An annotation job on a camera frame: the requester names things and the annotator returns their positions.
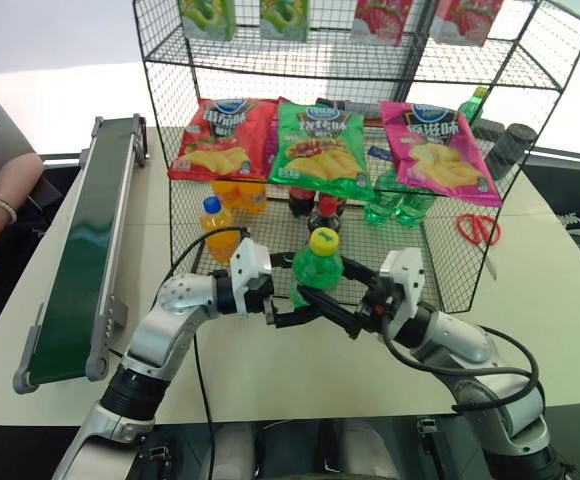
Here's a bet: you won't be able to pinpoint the orange soda bottle blue cap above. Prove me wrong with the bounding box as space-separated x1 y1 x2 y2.
200 196 239 265

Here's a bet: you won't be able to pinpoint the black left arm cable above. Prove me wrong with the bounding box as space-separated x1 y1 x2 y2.
162 225 251 480

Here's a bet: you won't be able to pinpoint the green belt conveyor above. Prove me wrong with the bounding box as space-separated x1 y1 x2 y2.
12 114 149 396

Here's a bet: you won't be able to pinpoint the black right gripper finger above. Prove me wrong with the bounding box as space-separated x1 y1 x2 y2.
341 256 382 291
296 283 365 340

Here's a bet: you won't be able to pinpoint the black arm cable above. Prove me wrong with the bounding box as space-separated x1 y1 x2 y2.
380 307 546 416
162 225 251 480

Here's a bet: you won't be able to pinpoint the green bottle with yellow cap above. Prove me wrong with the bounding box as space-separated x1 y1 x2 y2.
288 225 347 309

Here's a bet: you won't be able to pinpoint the pink potato chips bag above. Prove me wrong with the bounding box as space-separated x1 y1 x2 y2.
378 99 504 208

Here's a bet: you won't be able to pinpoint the red handled scissors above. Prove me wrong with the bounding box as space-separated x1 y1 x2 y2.
456 212 502 281

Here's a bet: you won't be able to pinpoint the black wire mesh rack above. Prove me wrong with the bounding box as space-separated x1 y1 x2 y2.
132 0 580 314

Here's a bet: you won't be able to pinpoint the black cylindrical container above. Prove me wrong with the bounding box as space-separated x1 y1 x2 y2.
484 122 540 182
471 119 507 143

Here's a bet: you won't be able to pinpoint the green soda bottle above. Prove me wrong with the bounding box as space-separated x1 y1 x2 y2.
394 189 437 229
363 167 404 227

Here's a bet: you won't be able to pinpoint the green potato chips bag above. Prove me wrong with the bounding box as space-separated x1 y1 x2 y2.
267 98 377 203

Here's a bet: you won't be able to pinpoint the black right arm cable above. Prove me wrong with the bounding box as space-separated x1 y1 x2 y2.
380 307 546 416

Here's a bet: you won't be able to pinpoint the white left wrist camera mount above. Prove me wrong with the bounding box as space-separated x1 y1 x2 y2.
228 237 273 317

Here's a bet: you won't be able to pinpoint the cola bottle with red cap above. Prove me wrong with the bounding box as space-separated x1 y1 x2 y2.
305 196 347 236

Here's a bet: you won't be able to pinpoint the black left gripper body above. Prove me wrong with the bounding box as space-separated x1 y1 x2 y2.
243 272 277 315

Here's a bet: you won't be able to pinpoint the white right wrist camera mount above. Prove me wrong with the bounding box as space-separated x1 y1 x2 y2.
378 247 425 332

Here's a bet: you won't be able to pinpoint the red drink carton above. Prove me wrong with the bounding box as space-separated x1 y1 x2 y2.
429 0 506 48
349 0 415 48

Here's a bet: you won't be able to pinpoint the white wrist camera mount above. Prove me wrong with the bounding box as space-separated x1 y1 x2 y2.
378 247 425 332
228 237 273 317

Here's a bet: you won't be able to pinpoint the red potato chips bag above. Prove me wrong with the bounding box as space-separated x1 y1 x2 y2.
167 96 279 182

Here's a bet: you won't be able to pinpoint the green drink carton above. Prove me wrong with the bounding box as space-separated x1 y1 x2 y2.
258 0 312 44
178 0 238 43

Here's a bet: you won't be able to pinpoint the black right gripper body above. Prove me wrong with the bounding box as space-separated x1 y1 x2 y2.
353 273 396 341

